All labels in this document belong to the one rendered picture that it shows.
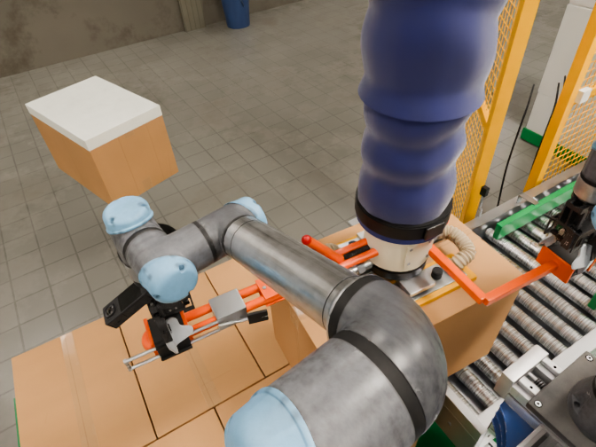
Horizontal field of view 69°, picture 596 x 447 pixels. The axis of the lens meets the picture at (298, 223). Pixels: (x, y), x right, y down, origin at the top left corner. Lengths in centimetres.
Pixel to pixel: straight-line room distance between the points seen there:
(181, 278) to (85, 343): 131
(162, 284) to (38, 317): 230
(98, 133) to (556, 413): 195
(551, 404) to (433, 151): 62
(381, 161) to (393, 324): 52
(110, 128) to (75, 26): 415
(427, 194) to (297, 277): 47
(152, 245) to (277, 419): 40
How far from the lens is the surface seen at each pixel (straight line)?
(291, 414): 36
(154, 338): 98
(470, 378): 170
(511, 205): 231
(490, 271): 130
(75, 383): 186
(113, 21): 635
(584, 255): 115
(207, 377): 169
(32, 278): 318
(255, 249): 60
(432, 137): 84
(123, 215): 73
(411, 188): 92
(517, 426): 126
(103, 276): 296
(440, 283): 120
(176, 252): 68
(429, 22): 74
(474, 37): 77
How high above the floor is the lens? 199
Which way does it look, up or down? 43 degrees down
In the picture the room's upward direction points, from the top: 4 degrees counter-clockwise
